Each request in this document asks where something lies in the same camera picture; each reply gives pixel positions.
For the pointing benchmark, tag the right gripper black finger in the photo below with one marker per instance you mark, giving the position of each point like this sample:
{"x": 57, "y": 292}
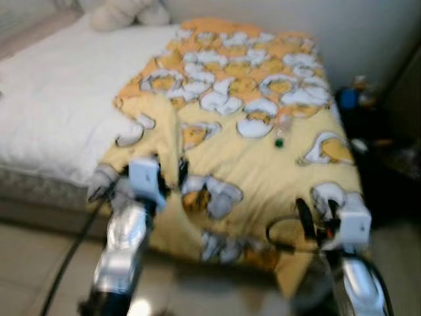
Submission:
{"x": 305, "y": 218}

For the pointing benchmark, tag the yellow cartoon print quilt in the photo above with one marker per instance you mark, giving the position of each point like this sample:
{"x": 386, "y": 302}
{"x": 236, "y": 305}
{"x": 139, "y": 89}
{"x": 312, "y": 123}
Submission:
{"x": 263, "y": 171}

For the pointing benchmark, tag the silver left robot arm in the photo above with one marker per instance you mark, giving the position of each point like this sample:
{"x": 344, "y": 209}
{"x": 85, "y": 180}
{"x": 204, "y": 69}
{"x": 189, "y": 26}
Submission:
{"x": 125, "y": 243}

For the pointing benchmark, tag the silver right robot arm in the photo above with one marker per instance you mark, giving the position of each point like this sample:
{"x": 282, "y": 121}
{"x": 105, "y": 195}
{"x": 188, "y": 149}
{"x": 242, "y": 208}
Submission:
{"x": 358, "y": 286}

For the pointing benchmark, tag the black nightstand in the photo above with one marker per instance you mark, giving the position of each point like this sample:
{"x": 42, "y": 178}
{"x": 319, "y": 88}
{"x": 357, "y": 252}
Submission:
{"x": 381, "y": 171}

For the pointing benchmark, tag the small bottle green cap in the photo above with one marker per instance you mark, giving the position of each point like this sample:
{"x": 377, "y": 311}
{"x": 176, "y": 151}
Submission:
{"x": 281, "y": 135}

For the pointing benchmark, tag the small white object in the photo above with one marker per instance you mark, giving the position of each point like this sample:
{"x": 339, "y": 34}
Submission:
{"x": 360, "y": 145}

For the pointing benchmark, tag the blue round object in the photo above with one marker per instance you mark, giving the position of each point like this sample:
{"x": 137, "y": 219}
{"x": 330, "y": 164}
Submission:
{"x": 349, "y": 99}

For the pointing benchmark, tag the bed with white sheet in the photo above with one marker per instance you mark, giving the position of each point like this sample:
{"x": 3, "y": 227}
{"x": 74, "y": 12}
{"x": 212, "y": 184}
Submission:
{"x": 59, "y": 99}

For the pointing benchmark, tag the cream plush toy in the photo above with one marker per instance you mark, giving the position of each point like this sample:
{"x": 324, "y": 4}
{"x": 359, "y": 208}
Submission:
{"x": 125, "y": 13}

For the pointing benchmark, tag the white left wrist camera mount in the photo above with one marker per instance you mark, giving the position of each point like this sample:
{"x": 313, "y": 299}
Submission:
{"x": 146, "y": 179}

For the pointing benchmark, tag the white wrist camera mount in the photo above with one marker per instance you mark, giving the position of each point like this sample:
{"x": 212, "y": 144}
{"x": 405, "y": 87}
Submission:
{"x": 146, "y": 179}
{"x": 354, "y": 224}

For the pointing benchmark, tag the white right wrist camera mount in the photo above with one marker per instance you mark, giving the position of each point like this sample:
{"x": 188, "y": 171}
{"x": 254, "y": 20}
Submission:
{"x": 354, "y": 224}

